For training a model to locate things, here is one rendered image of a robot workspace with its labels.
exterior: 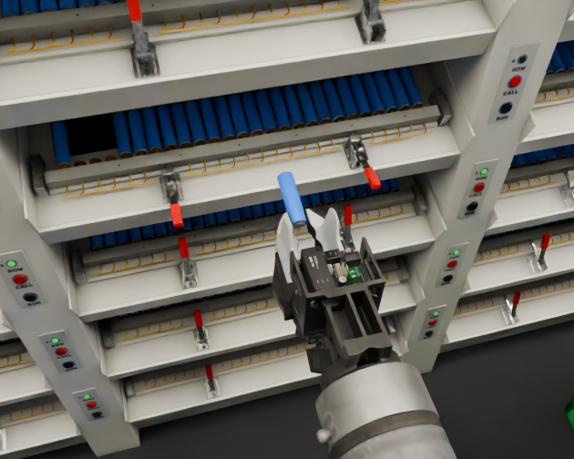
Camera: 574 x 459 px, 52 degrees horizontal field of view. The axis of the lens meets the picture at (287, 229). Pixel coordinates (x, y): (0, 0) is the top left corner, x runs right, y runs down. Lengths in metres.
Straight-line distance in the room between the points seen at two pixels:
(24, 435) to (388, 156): 0.91
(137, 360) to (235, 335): 0.18
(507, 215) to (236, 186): 0.52
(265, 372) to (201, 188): 0.59
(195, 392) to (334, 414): 0.85
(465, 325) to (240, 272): 0.64
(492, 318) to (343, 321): 0.97
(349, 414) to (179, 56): 0.44
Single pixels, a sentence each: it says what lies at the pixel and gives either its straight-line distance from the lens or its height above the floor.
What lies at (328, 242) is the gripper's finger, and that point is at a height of 0.83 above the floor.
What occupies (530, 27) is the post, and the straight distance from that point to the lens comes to 0.83.
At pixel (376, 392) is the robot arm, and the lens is 0.45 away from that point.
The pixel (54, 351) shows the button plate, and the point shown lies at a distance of 1.05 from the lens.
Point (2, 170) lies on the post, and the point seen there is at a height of 0.83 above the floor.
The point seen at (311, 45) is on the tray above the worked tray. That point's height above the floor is 0.92.
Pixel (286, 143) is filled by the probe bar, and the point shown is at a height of 0.75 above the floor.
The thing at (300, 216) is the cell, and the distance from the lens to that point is 0.62.
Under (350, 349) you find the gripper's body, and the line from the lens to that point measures 0.46.
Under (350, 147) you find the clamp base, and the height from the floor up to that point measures 0.74.
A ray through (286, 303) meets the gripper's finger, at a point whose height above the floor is 0.82.
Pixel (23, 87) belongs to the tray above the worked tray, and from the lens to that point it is 0.70.
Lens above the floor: 1.28
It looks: 48 degrees down
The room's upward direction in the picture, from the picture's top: straight up
